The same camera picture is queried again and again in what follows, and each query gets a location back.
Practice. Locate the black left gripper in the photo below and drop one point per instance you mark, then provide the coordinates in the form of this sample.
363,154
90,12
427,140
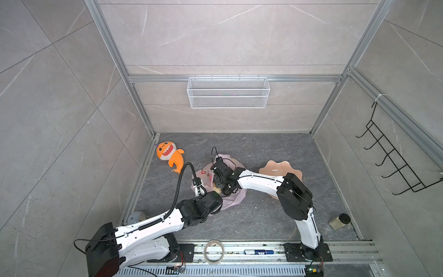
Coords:
195,202

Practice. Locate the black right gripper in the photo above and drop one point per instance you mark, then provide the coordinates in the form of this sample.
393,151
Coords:
216,182

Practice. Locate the pink scalloped plastic bowl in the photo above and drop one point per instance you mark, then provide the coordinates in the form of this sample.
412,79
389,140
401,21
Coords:
279,169

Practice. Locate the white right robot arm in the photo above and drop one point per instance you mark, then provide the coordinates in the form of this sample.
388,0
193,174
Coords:
295,198

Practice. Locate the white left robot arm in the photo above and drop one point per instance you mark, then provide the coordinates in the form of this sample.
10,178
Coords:
112,248

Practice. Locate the roll of clear tape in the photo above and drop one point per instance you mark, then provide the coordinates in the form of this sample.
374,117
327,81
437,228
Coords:
214,252

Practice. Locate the grey round speaker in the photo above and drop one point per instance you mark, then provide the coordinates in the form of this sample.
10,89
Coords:
136,217

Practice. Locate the orange shark plush toy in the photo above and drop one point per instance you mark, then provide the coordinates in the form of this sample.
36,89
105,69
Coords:
167,151

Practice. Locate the blue marker pen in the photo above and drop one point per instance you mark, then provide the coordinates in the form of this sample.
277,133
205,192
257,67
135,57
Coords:
257,252

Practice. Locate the small jar with black lid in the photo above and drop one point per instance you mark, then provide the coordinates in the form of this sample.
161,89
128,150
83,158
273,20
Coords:
340,221

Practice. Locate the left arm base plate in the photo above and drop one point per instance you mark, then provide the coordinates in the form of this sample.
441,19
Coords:
177,253

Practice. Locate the white wire mesh basket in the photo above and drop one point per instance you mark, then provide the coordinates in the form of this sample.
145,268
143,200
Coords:
228,92

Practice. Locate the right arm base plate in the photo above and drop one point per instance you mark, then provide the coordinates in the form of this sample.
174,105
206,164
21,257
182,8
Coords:
301,253

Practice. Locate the black wire hook rack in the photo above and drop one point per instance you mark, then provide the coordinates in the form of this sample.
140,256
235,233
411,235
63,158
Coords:
392,154

